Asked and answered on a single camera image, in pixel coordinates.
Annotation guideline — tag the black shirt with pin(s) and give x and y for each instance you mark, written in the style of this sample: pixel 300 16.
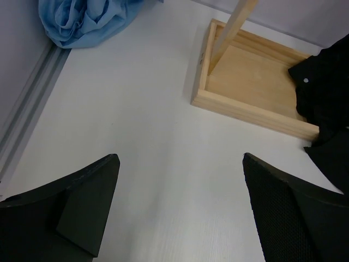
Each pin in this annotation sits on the black shirt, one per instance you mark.
pixel 322 99

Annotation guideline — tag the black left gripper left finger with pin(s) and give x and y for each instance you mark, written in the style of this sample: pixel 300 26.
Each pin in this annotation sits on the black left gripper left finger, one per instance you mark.
pixel 63 220

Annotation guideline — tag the light blue shirt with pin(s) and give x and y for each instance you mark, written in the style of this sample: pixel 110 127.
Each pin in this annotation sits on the light blue shirt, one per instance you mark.
pixel 75 24

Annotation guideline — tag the aluminium frame rail left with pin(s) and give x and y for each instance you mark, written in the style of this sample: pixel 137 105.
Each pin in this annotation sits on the aluminium frame rail left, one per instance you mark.
pixel 27 109

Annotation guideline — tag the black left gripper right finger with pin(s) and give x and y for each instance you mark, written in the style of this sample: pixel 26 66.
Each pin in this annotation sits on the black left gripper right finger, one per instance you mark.
pixel 295 220

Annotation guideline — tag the wooden clothes rack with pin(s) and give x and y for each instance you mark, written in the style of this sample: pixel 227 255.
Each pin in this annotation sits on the wooden clothes rack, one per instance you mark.
pixel 245 76

